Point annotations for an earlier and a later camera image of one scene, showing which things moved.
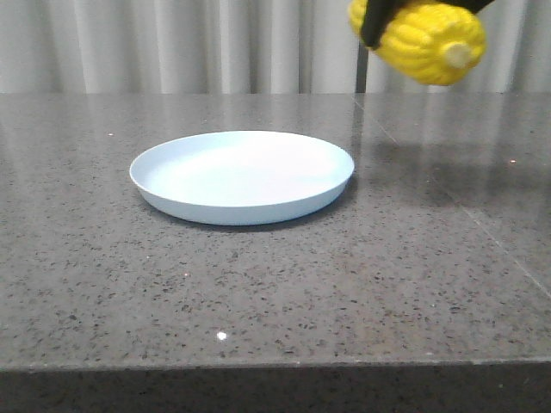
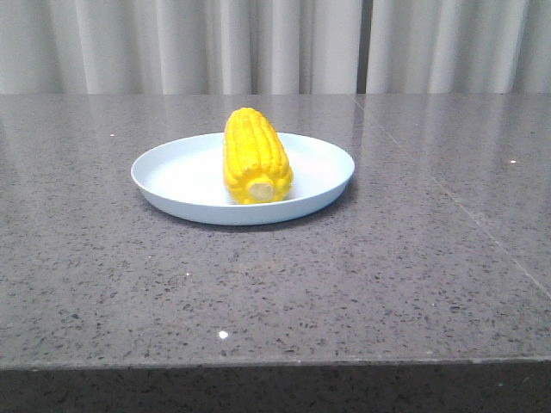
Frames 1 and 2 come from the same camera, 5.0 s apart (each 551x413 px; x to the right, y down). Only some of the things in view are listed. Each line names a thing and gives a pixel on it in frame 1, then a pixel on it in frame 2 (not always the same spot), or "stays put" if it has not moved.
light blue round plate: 239,176 stays put
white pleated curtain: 241,46 stays put
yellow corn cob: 427,43 to 256,166
